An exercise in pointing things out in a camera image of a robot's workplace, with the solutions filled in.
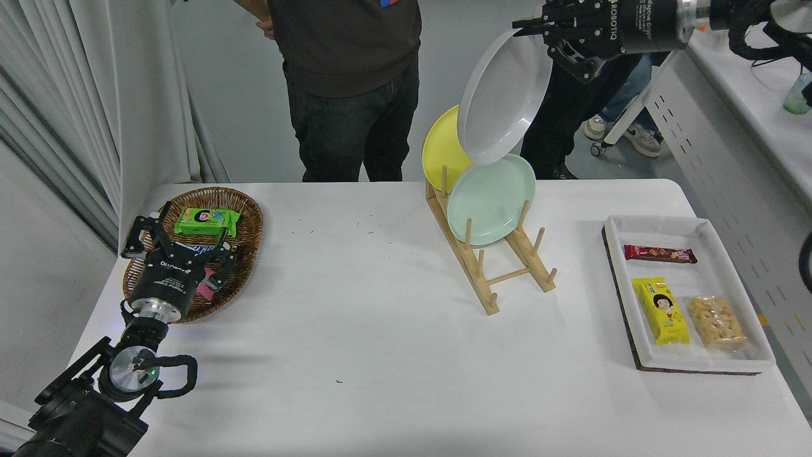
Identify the dark blue snack bar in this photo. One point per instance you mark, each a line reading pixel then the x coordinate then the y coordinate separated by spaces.
pixel 190 246

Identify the brown wicker basket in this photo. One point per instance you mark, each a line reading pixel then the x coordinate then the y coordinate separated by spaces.
pixel 247 216

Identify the standing person's forearm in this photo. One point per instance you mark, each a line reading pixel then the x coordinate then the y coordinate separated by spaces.
pixel 250 7

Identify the person in black trousers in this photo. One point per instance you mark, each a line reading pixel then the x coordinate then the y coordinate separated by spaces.
pixel 571 114

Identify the red snack bar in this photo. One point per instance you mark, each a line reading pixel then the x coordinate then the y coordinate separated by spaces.
pixel 660 254

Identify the person in blue jeans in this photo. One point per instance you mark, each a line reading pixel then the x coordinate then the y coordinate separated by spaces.
pixel 625 86

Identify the person standing in brown top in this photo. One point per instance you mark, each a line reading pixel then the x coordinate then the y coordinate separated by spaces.
pixel 349 51

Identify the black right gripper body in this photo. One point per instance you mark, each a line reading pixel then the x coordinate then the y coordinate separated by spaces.
pixel 647 25

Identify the standing person's hand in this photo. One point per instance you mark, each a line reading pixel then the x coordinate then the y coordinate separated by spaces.
pixel 268 29

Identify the clear bag of puffed snack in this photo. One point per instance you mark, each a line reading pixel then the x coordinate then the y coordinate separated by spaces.
pixel 717 320

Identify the yellow snack pack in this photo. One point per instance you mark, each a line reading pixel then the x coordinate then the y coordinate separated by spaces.
pixel 663 314

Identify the grey plate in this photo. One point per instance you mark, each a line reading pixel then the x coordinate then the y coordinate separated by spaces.
pixel 501 101

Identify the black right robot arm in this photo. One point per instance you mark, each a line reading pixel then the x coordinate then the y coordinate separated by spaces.
pixel 748 19

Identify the white tray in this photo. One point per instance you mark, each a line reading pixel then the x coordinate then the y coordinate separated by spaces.
pixel 698 279

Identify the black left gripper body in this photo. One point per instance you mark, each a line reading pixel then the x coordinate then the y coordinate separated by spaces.
pixel 166 282

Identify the green snack pack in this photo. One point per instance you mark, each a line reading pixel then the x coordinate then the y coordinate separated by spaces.
pixel 206 222

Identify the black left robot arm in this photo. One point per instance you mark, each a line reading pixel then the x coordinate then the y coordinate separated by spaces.
pixel 76 422

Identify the yellow plate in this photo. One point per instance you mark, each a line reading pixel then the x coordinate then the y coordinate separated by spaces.
pixel 444 152

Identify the white curtain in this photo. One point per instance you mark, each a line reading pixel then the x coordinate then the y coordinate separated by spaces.
pixel 95 95

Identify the white side desk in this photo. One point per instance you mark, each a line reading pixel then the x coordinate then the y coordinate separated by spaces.
pixel 748 114

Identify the wooden plate rack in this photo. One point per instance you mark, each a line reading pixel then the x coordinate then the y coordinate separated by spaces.
pixel 490 304

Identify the mint green plate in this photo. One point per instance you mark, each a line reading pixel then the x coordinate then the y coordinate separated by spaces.
pixel 491 203

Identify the green translucent bottle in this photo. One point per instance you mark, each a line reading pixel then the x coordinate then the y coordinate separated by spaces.
pixel 796 98

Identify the pink snack pack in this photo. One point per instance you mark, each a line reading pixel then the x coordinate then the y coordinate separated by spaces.
pixel 204 291

